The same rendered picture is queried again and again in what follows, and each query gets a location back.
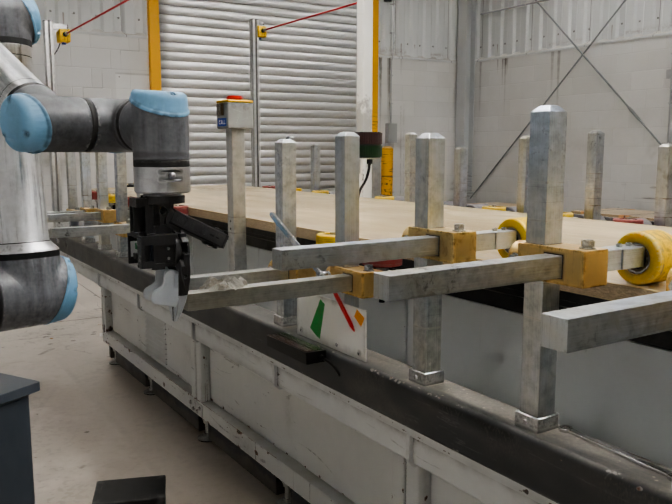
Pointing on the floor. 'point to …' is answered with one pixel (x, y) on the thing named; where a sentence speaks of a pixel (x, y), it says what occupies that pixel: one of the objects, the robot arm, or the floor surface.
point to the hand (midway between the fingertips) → (178, 313)
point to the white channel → (364, 82)
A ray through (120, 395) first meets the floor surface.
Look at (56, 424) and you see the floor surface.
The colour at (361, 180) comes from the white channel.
